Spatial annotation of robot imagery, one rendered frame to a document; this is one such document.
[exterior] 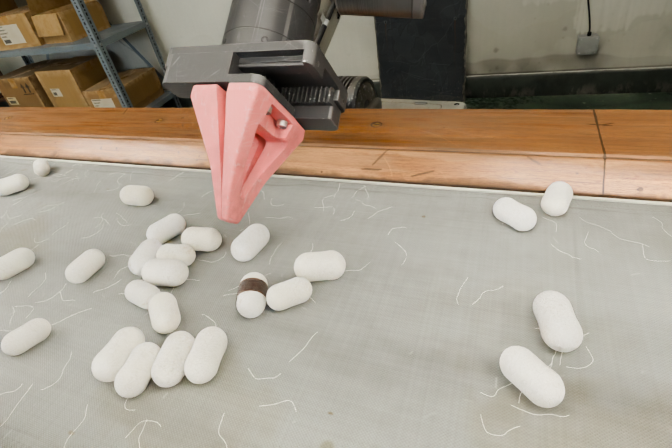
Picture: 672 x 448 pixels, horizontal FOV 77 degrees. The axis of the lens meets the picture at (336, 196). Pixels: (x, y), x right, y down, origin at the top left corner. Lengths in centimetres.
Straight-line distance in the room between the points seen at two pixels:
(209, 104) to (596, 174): 31
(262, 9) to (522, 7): 204
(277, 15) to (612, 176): 29
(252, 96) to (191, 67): 5
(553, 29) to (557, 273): 204
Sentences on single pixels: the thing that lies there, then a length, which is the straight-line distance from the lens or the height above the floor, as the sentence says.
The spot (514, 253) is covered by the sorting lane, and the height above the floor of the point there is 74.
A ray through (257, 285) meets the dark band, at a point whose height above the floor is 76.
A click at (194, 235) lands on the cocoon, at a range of 37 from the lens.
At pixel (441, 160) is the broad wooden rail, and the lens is 40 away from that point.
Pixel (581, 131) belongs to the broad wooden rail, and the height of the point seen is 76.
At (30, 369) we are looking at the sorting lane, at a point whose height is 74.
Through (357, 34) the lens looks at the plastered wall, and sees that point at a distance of 237.
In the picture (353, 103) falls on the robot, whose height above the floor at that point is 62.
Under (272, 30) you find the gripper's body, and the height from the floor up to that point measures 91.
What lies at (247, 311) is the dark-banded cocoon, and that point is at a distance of 30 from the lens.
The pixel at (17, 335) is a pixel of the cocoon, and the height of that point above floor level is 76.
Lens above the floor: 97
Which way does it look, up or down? 35 degrees down
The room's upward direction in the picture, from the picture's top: 11 degrees counter-clockwise
